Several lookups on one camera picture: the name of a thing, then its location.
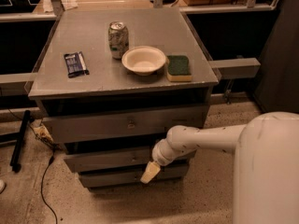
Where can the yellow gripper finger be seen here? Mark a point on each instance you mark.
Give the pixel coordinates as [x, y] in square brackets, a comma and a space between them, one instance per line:
[152, 169]

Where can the grey drawer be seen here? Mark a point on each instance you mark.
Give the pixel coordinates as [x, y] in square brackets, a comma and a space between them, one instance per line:
[117, 158]
[69, 129]
[131, 176]

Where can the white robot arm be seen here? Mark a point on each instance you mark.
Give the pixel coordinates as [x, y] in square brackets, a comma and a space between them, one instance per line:
[266, 164]

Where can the grey bottom drawer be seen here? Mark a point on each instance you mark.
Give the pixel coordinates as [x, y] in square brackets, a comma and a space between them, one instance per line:
[131, 176]

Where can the grey drawer cabinet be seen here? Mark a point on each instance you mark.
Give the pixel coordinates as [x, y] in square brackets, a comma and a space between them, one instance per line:
[112, 83]

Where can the grey top drawer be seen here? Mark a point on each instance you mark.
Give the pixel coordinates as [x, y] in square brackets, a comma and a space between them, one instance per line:
[69, 129]

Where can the green yellow sponge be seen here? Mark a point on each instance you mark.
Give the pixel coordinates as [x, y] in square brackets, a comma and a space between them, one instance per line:
[177, 69]

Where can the white paper bowl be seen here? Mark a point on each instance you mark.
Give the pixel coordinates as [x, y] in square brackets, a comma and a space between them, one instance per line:
[143, 60]

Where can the white power strip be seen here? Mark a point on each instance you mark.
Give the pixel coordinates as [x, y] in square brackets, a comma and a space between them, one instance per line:
[43, 133]

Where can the blue snack packet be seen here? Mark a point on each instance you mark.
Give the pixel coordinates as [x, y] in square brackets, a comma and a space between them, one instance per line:
[75, 64]

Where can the black bar on floor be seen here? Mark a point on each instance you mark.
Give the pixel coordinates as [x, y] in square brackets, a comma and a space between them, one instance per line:
[14, 163]

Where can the green soda can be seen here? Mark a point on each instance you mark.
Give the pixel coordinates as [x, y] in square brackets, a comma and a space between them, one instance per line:
[118, 39]

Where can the dark cabinet at right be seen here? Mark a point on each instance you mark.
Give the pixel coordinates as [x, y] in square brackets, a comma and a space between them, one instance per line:
[276, 88]

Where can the white crumpled cloth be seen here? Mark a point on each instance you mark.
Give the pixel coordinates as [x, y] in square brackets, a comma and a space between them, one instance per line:
[69, 4]

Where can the grey side rail beam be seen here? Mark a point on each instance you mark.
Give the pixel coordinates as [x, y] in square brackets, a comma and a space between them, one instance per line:
[236, 68]

